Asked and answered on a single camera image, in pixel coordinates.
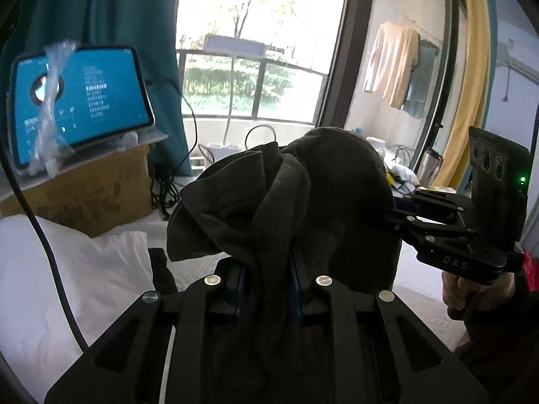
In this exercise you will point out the teal curtain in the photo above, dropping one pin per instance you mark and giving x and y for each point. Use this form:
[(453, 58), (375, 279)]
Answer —
[(126, 8)]

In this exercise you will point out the clear plastic wrap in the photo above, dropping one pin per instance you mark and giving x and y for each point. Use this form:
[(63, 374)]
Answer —
[(50, 88)]

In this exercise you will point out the tablet with blue screen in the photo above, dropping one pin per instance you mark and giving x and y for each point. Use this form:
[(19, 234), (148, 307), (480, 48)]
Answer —
[(105, 96)]

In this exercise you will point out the brown cardboard box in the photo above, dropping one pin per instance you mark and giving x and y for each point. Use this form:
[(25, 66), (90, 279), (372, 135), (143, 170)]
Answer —
[(84, 202)]

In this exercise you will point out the white plastic container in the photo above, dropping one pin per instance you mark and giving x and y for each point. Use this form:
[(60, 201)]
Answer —
[(223, 151)]

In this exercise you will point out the person's right hand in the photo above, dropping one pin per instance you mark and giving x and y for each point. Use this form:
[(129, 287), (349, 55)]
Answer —
[(452, 292)]

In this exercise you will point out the white air conditioner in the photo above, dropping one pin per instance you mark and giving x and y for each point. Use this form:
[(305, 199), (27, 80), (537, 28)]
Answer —
[(518, 59)]

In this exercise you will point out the red object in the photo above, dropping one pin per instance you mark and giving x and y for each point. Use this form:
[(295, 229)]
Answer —
[(531, 269)]

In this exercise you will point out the dark grey t-shirt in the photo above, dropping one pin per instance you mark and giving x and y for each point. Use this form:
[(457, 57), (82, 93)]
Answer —
[(328, 176)]

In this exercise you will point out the yellow curtain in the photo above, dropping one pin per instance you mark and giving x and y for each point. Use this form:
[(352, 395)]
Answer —
[(471, 71)]

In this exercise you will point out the black window frame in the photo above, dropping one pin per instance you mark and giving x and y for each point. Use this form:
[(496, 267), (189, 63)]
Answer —
[(345, 50)]

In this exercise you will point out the steel thermos bottle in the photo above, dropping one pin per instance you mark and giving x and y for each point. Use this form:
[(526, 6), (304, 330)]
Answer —
[(429, 166)]

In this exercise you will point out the blue grey hanging garment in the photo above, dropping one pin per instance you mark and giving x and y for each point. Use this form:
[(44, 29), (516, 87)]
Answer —
[(421, 88)]

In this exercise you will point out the balcony railing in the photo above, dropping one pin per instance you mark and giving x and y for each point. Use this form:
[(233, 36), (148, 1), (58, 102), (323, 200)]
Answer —
[(261, 88)]

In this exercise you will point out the white plastic bag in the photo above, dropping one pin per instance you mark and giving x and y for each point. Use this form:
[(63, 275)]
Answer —
[(400, 174)]

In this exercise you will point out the beige hanging shirt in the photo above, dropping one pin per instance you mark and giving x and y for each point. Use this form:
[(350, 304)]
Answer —
[(391, 63)]

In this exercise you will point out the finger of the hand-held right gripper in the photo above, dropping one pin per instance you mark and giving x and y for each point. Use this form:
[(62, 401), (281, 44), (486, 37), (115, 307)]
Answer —
[(433, 206), (429, 231)]

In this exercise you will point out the white pillow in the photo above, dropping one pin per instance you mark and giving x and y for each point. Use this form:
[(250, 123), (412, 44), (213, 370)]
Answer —
[(63, 282)]

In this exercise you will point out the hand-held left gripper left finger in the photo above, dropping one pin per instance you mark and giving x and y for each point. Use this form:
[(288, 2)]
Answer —
[(241, 298)]

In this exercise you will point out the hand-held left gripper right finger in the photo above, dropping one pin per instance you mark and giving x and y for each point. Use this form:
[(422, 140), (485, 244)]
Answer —
[(297, 298)]

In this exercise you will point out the person's right forearm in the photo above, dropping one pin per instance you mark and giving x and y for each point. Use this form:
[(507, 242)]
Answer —
[(505, 345)]

